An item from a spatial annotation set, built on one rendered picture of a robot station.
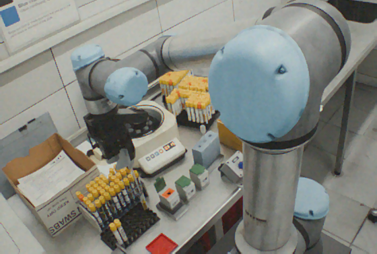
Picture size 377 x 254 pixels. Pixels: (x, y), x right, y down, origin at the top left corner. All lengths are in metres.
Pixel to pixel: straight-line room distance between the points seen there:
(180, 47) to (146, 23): 0.88
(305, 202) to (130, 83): 0.42
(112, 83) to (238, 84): 0.35
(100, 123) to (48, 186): 0.49
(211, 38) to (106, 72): 0.22
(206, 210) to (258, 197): 0.60
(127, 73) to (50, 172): 0.72
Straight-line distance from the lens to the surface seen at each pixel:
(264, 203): 0.53
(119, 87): 0.68
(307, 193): 0.76
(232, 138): 1.26
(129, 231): 1.09
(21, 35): 1.27
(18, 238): 0.83
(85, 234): 1.16
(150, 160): 1.24
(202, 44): 0.64
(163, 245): 1.06
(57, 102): 1.39
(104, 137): 0.87
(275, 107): 0.36
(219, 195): 1.15
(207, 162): 1.21
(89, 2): 1.38
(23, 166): 1.35
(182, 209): 1.11
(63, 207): 1.15
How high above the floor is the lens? 1.74
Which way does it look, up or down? 35 degrees down
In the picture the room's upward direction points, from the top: 10 degrees counter-clockwise
